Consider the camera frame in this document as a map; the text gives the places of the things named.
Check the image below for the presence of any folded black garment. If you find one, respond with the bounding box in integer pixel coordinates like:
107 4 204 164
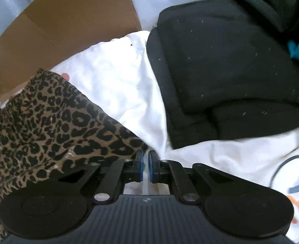
146 0 299 149

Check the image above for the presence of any leopard print skirt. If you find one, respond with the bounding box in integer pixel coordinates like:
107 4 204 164
0 69 148 239

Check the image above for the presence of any person's bare hand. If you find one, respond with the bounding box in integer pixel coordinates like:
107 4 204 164
61 73 70 81

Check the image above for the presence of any brown cardboard sheet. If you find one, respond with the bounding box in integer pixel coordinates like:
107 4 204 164
0 0 141 96

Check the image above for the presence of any white cartoon print bedsheet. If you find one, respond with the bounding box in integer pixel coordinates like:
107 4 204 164
0 30 299 244

